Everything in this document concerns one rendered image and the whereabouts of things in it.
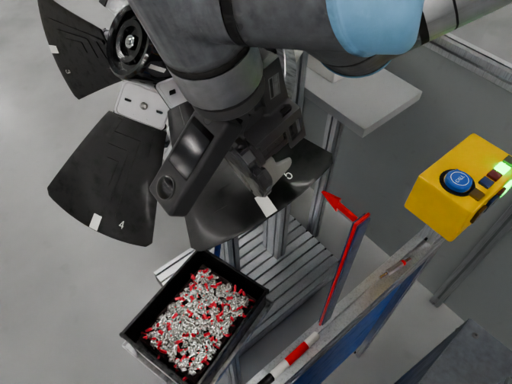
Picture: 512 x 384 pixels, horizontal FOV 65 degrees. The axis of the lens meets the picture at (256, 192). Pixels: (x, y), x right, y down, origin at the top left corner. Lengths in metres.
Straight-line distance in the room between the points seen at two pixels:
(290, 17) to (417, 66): 1.04
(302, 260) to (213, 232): 1.18
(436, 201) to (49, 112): 2.30
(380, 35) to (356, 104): 0.91
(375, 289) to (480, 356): 0.23
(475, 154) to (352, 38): 0.56
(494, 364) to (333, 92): 0.77
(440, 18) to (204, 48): 0.19
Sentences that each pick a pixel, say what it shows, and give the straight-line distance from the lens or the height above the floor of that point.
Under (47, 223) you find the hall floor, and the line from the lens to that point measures 2.12.
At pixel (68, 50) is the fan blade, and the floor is 1.10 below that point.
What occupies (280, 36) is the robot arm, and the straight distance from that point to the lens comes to 0.26.
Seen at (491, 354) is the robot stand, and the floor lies 1.00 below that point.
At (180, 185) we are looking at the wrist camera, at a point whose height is 1.27.
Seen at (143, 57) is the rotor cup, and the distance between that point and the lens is 0.66.
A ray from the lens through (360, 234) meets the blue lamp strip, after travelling 0.50.
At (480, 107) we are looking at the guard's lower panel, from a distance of 1.22.
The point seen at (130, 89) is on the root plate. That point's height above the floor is 1.14.
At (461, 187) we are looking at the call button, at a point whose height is 1.08.
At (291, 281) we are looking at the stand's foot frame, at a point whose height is 0.08.
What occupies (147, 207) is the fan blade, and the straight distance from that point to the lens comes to 0.79.
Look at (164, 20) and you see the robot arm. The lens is 0.28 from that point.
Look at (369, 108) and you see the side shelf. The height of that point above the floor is 0.86.
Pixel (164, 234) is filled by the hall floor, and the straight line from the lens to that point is 1.90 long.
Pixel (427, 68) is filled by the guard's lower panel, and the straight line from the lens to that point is 1.25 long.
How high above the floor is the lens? 1.58
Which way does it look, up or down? 52 degrees down
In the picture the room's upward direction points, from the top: straight up
